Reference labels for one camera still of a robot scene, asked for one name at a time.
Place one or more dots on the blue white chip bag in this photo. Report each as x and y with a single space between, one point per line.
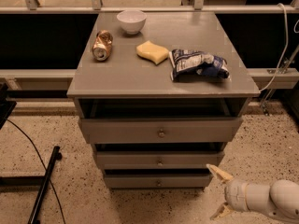
196 62

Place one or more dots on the grey drawer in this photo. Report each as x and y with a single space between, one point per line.
129 160
156 181
139 131

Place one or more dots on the grey bottom drawer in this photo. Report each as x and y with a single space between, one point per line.
156 181

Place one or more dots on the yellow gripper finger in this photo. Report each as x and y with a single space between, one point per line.
224 210
221 175

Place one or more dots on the metal railing frame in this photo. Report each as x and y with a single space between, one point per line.
149 3

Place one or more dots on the grey middle drawer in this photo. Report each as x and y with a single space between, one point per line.
129 160

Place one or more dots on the grey wooden drawer cabinet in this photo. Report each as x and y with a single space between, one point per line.
126 86

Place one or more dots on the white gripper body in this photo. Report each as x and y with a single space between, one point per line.
234 195

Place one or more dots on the crushed golden soda can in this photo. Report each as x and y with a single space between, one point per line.
102 45

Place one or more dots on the white ceramic bowl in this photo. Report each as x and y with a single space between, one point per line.
132 21

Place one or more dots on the grey top drawer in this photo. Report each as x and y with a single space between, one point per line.
139 131

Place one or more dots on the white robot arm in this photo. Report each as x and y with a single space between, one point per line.
279 201

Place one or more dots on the black metal stand leg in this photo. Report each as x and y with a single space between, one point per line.
55 155

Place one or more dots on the yellow sponge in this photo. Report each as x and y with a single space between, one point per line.
152 52

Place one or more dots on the black device at left edge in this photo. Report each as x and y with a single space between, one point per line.
6 105

